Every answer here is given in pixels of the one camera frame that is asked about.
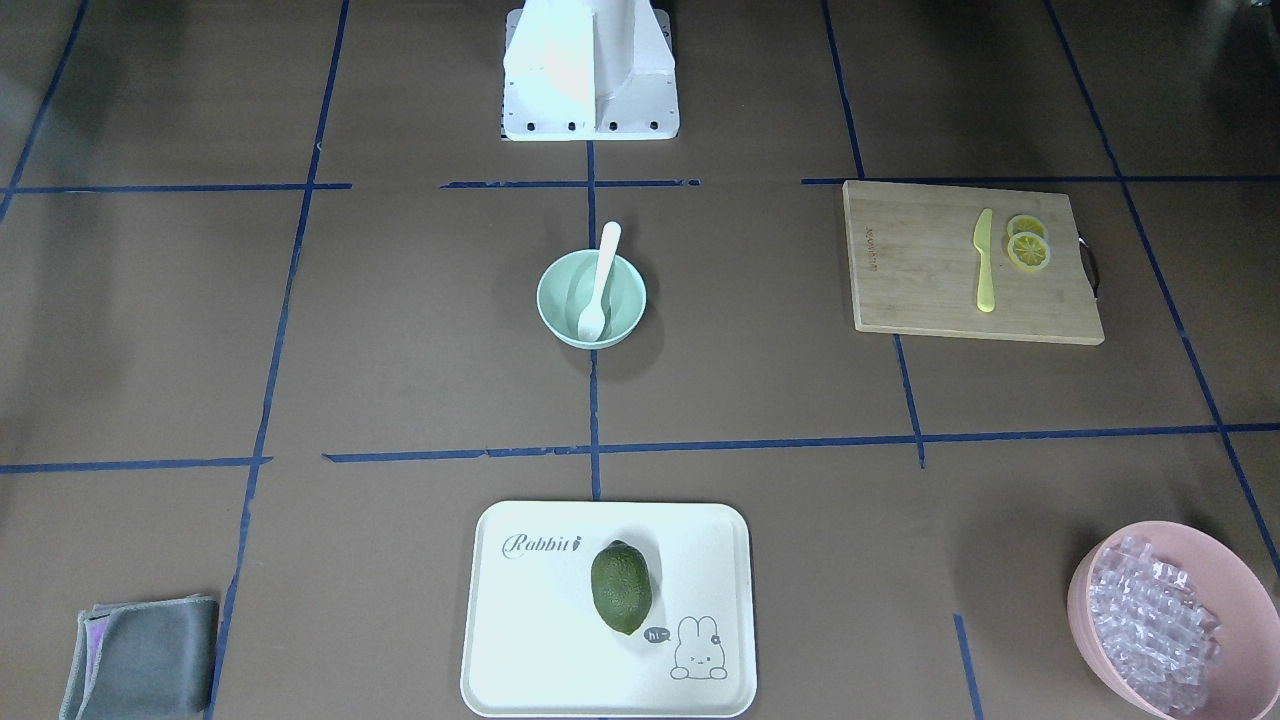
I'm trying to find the white plastic spoon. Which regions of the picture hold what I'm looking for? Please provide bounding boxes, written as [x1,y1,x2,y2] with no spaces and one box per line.
[576,222,622,343]

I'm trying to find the light green bowl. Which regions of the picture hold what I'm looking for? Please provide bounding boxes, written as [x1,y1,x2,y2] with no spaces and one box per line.
[538,249,648,350]

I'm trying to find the pink bowl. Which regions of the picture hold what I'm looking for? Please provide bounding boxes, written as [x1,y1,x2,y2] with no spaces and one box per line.
[1066,521,1279,719]

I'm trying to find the green lime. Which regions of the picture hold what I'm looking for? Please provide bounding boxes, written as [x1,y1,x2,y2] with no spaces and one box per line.
[590,539,653,635]

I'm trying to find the white rabbit tray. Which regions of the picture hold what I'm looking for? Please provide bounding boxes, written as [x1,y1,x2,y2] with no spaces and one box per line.
[460,501,758,719]

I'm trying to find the bamboo cutting board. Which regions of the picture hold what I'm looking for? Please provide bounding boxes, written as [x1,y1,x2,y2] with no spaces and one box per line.
[842,179,1105,346]

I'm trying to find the yellow plastic knife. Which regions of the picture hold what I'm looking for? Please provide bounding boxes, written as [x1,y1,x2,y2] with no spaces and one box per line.
[972,208,996,313]

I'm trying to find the lower lemon slice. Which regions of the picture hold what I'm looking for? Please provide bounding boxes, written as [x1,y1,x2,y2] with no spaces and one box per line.
[1006,231,1052,272]

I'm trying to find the lemon slice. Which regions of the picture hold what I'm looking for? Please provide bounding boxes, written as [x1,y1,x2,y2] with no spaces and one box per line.
[1006,231,1052,272]
[1006,214,1050,240]

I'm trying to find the upper lemon slice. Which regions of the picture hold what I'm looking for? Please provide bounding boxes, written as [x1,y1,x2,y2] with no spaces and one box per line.
[1006,214,1050,240]

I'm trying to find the grey folded cloth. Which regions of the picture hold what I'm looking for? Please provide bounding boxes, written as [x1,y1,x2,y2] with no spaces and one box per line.
[58,594,219,719]

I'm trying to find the clear ice cubes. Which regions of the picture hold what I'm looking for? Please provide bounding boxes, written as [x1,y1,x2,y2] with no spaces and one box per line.
[1088,536,1222,716]

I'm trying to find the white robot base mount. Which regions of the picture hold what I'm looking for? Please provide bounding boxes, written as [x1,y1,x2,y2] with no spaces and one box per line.
[500,1,681,142]

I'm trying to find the board metal handle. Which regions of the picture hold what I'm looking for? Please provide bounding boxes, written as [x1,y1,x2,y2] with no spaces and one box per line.
[1076,236,1100,300]

